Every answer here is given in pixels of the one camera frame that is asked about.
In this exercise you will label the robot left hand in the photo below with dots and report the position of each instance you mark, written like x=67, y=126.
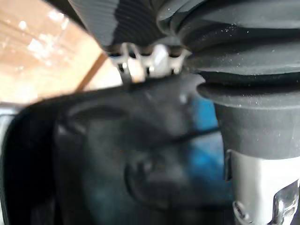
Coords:
x=246, y=70

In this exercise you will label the black plastic housing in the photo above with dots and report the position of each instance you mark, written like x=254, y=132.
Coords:
x=122, y=152

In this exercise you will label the brown cardboard sheet with tape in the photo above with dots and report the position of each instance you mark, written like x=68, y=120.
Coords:
x=47, y=51

